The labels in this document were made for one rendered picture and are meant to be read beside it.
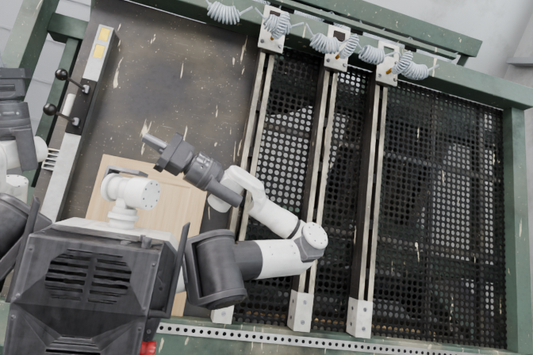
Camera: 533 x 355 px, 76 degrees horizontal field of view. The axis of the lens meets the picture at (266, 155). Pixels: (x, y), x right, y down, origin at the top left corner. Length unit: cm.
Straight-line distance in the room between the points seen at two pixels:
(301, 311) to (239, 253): 57
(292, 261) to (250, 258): 13
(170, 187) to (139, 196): 52
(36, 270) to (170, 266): 23
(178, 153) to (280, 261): 37
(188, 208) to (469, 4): 380
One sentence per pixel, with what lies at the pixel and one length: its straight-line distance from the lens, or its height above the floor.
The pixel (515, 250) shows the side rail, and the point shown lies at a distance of 192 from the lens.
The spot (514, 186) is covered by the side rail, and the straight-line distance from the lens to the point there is 196.
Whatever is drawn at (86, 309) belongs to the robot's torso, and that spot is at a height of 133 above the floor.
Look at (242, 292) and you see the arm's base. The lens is 76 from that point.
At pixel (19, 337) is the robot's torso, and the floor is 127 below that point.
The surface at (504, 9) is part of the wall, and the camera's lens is 464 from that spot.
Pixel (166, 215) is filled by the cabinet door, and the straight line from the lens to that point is 126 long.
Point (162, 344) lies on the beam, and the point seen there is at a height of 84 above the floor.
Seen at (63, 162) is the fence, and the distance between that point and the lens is 131.
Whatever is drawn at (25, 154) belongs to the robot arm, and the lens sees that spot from 96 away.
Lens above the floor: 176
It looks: 15 degrees down
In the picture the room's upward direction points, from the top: 16 degrees clockwise
